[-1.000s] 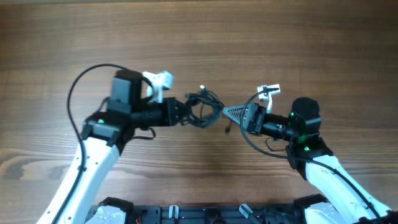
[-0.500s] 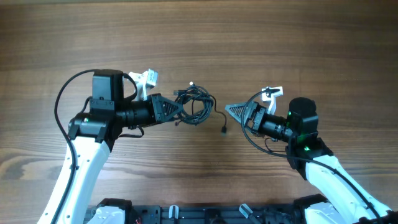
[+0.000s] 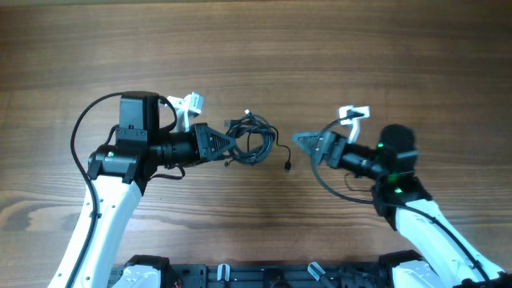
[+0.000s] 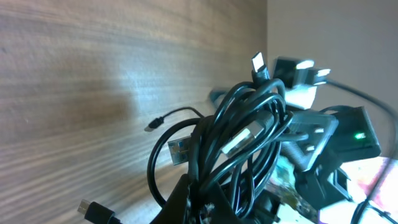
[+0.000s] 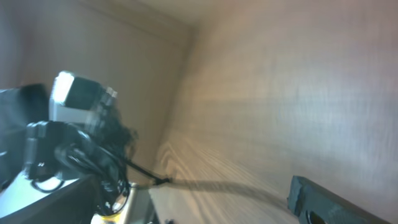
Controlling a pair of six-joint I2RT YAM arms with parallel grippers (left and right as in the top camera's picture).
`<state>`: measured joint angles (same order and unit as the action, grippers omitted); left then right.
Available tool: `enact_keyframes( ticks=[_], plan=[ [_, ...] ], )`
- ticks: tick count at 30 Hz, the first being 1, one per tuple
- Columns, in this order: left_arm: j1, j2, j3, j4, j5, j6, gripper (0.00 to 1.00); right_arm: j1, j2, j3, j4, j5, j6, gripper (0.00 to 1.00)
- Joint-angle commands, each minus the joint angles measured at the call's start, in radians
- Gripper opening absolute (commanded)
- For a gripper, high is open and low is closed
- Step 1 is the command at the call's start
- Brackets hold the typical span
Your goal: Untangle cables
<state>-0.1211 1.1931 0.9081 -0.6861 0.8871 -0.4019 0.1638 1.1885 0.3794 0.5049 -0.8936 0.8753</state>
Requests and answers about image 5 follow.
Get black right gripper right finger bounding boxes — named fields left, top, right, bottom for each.
left=287, top=175, right=386, bottom=224

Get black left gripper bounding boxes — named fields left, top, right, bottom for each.
left=23, top=121, right=93, bottom=182

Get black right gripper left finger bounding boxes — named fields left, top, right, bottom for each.
left=1, top=175, right=99, bottom=224

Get black cable bundle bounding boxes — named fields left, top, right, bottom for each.
left=54, top=105, right=172, bottom=217

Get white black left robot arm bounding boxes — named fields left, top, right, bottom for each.
left=1, top=84, right=49, bottom=190

